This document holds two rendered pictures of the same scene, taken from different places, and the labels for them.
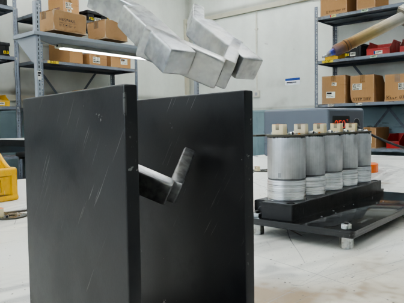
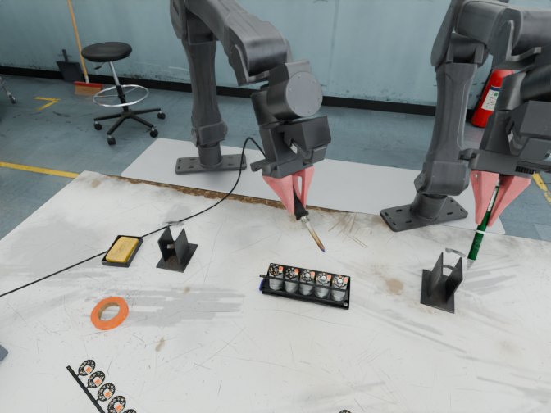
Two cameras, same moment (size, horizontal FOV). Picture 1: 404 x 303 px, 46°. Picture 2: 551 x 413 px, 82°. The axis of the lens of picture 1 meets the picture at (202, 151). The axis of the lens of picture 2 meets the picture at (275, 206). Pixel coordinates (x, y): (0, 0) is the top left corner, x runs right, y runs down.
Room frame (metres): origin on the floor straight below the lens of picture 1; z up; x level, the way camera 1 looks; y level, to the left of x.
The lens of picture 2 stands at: (0.55, 0.18, 1.27)
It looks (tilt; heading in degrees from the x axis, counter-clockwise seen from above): 41 degrees down; 242
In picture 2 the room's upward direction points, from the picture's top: straight up
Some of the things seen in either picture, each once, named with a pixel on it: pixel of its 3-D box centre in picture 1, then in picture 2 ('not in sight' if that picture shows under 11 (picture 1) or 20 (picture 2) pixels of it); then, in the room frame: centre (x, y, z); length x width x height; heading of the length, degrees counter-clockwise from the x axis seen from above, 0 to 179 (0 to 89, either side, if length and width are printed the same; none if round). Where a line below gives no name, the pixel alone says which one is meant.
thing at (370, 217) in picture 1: (348, 211); (307, 285); (0.33, -0.10, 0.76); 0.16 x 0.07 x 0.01; 140
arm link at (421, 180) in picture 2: not in sight; (439, 182); (-0.02, -0.14, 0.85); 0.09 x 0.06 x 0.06; 143
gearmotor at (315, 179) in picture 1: (306, 169); (322, 286); (0.32, -0.07, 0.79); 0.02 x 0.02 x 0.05
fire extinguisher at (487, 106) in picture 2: not in sight; (495, 91); (-2.15, -1.21, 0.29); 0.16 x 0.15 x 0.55; 139
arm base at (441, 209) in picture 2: not in sight; (428, 202); (-0.02, -0.15, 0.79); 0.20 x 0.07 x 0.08; 167
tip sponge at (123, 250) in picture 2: not in sight; (122, 250); (0.63, -0.36, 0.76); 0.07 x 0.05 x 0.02; 56
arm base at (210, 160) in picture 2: not in sight; (210, 152); (0.35, -0.59, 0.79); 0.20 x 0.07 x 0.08; 159
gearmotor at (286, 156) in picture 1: (286, 172); (338, 289); (0.30, -0.05, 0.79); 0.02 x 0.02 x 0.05
